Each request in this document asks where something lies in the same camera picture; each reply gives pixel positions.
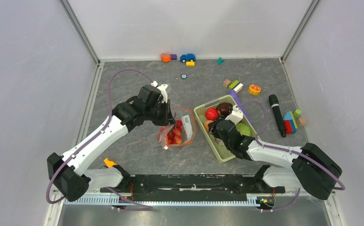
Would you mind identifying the blue toy car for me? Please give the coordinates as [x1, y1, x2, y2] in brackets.
[179, 53, 196, 63]

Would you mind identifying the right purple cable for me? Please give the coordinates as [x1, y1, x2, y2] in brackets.
[235, 99, 346, 213]

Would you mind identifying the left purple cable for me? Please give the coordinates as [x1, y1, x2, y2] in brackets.
[46, 69, 154, 212]

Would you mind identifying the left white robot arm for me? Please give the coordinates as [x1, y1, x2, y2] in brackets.
[47, 82, 176, 202]

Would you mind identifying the red lychee bunch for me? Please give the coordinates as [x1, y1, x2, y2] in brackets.
[156, 120, 183, 146]

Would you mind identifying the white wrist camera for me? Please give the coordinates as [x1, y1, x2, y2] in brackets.
[225, 105, 244, 125]
[150, 81, 169, 103]

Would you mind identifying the green cabbage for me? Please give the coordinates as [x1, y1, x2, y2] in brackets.
[236, 122, 252, 137]

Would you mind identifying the black microphone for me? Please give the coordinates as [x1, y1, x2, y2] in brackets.
[268, 94, 287, 137]

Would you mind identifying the green white block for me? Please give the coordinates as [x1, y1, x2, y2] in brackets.
[228, 80, 243, 93]

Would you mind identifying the dark red apple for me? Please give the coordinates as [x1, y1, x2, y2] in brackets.
[216, 102, 233, 117]

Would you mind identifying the teal triangle block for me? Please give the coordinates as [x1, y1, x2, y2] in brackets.
[217, 57, 224, 64]

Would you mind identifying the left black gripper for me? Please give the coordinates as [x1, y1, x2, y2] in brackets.
[145, 99, 176, 126]

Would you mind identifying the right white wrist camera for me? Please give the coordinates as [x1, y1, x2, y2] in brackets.
[225, 105, 244, 125]

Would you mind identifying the orange peach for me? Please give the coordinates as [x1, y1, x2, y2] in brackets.
[203, 120, 213, 133]

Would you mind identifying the yellow small block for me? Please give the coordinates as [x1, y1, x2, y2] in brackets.
[186, 61, 195, 67]

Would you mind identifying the small round badge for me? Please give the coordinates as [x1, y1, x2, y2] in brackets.
[180, 74, 187, 80]

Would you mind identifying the purple small block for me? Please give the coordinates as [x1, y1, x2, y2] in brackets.
[170, 54, 178, 60]

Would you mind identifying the green perforated plastic basket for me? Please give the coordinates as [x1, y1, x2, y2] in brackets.
[194, 95, 257, 163]

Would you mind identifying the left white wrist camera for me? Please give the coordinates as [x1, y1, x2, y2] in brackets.
[150, 81, 169, 103]

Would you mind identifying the colourful block stack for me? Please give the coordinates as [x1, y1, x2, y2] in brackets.
[283, 109, 307, 134]

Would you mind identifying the yellow red round toy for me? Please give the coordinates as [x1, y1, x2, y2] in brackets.
[248, 84, 261, 96]

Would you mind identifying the purple cable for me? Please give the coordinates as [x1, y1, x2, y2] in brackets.
[46, 69, 154, 212]
[235, 99, 346, 213]

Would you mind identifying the red textured ball fruit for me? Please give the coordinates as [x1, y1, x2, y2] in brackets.
[204, 107, 219, 121]

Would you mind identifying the brown wooden cube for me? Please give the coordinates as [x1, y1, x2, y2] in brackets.
[223, 79, 231, 88]

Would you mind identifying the purple eggplant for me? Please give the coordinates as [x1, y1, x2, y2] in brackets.
[226, 89, 253, 125]

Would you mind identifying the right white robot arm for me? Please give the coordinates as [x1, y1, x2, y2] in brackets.
[208, 117, 345, 200]

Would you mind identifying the clear zip top bag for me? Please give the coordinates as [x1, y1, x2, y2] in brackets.
[156, 106, 197, 150]

